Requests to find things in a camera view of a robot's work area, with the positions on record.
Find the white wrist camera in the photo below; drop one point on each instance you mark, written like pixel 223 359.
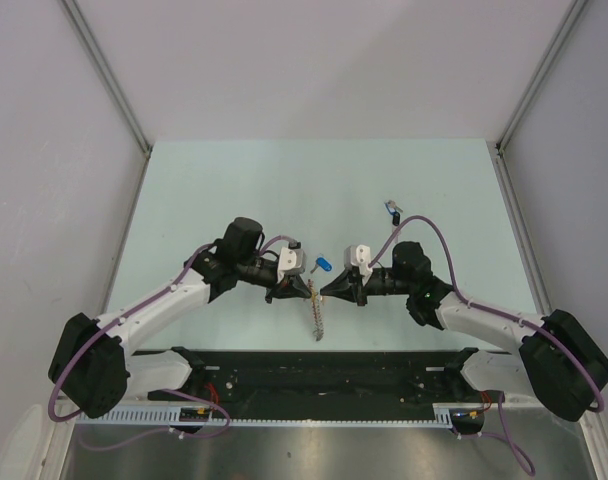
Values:
pixel 358 256
pixel 291 261

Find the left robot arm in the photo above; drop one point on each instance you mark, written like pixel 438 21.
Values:
pixel 94 365

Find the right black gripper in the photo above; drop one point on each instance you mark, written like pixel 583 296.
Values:
pixel 349 287

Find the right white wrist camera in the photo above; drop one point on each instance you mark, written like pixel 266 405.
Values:
pixel 358 256

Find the dark blue tag key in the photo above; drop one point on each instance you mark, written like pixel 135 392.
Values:
pixel 394 211

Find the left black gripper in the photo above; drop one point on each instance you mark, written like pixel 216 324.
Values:
pixel 291 286

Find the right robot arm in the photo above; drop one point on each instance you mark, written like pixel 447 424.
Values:
pixel 550 358

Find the left aluminium corner post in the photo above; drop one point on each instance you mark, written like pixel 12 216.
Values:
pixel 89 42

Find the right aluminium corner post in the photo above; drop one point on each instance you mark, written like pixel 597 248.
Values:
pixel 543 70

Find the white cable duct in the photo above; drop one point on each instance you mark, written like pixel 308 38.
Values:
pixel 186 416

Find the right side aluminium rail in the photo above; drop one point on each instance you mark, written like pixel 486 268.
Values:
pixel 520 231

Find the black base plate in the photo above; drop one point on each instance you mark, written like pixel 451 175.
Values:
pixel 333 387

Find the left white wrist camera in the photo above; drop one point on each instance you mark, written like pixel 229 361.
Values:
pixel 291 261

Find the aluminium corner post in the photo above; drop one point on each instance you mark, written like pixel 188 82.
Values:
pixel 89 42
pixel 543 70

